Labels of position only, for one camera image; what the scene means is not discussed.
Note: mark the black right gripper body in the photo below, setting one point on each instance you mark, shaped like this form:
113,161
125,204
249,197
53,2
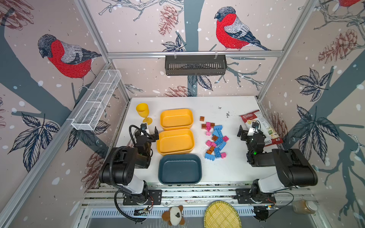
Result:
249,142

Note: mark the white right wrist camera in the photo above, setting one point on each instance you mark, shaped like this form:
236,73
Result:
252,131

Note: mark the yellow plastic bin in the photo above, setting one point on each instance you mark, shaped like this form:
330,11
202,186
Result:
176,119
179,141

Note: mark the brown lego brick front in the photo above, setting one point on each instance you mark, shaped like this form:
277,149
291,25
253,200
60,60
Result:
210,151

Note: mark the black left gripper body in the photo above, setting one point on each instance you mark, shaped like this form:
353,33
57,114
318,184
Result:
151,139

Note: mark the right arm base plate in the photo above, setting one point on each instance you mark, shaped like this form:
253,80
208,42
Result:
245,196

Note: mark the black wall basket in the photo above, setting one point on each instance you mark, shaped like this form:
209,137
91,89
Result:
195,65

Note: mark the far yellow plastic bin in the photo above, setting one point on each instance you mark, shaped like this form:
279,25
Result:
176,119

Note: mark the amber glass jar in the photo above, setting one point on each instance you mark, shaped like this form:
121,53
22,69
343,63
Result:
304,207

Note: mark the yellow plastic goblet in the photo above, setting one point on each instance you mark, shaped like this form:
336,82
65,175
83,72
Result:
143,111

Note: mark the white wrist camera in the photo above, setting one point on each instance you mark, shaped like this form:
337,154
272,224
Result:
144,127
252,131

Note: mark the white wire mesh basket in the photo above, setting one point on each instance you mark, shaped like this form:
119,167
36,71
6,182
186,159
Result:
92,110

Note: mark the dark teal plastic bin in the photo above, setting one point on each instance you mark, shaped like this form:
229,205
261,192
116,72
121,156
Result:
180,169

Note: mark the long blue lego brick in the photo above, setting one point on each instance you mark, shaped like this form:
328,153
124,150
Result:
218,127

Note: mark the pink lego brick front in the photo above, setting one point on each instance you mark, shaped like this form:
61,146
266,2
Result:
223,155

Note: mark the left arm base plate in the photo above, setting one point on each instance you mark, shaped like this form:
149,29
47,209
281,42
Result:
150,197

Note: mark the woven bamboo tray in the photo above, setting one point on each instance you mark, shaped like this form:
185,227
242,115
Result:
220,214

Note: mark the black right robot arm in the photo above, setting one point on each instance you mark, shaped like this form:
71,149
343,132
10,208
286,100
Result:
292,169

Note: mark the snack chips bag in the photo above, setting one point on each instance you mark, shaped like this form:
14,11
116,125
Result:
272,137

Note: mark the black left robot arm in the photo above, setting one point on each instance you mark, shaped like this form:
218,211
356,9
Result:
119,167

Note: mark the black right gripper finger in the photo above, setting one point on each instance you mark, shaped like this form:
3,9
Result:
242,134
256,125

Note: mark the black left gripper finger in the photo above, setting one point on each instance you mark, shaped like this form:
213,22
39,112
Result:
156,134
141,130

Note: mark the plush dog toy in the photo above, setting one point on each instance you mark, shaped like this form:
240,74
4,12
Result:
174,216

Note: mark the blue lego brick front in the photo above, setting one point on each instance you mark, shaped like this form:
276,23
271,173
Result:
209,156

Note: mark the near yellow plastic bin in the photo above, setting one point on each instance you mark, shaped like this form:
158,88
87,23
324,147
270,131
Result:
179,141

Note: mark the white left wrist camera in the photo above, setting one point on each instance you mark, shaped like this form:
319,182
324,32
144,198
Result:
144,127

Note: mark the blue sloped lego brick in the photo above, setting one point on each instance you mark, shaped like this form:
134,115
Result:
215,133

